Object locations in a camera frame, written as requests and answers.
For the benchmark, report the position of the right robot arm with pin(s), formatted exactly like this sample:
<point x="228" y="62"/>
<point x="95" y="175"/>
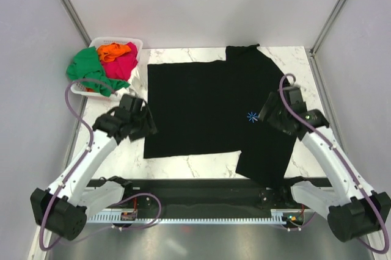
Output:
<point x="353" y="209"/>

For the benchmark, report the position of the green t-shirt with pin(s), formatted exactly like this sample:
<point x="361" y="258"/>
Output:
<point x="86" y="65"/>

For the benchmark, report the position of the white slotted cable duct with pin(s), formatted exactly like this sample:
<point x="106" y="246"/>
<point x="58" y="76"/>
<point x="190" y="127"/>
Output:
<point x="116" y="216"/>

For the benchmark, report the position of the right aluminium frame post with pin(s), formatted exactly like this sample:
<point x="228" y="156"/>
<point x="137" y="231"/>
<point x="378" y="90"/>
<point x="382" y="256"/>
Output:
<point x="326" y="28"/>

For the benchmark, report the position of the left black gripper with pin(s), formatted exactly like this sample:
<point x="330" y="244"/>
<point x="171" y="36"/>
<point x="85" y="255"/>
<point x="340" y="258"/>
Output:
<point x="149" y="126"/>

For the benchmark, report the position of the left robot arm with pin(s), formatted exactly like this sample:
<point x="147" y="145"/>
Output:
<point x="65" y="205"/>

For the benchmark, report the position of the orange t-shirt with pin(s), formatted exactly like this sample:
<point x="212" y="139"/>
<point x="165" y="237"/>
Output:
<point x="108" y="53"/>

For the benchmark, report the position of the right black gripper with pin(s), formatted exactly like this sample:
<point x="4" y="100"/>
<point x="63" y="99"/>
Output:
<point x="272" y="102"/>

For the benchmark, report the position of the white plastic basket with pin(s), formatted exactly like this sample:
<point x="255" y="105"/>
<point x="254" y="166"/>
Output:
<point x="79" y="89"/>

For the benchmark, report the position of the white t-shirt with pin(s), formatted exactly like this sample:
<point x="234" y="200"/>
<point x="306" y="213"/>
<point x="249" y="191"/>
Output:
<point x="138" y="85"/>

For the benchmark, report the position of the aluminium front rail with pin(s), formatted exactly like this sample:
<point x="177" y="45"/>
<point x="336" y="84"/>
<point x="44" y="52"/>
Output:
<point x="112" y="193"/>

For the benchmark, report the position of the black t-shirt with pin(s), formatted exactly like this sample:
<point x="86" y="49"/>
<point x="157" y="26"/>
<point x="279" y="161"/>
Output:
<point x="212" y="107"/>

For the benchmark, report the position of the red pink t-shirt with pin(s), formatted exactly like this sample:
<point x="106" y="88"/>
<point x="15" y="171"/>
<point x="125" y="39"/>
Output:
<point x="122" y="66"/>

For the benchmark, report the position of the aluminium frame post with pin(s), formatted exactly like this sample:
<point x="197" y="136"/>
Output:
<point x="77" y="21"/>
<point x="326" y="28"/>

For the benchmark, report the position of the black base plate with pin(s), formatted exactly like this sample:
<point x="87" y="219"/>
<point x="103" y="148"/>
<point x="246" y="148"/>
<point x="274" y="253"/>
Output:
<point x="207" y="197"/>

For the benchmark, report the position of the left aluminium frame post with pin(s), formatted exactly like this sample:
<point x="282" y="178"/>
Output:
<point x="77" y="21"/>

